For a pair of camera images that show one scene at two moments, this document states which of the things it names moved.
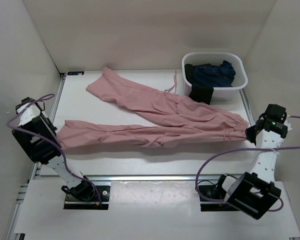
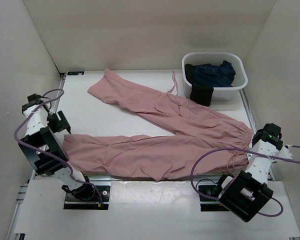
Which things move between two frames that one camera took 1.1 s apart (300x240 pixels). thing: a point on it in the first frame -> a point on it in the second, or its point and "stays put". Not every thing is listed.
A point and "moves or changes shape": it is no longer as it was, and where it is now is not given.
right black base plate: x=213 y=192 stays put
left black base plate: x=71 y=203 stays put
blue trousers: x=221 y=75 stays put
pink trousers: x=186 y=124 moves or changes shape
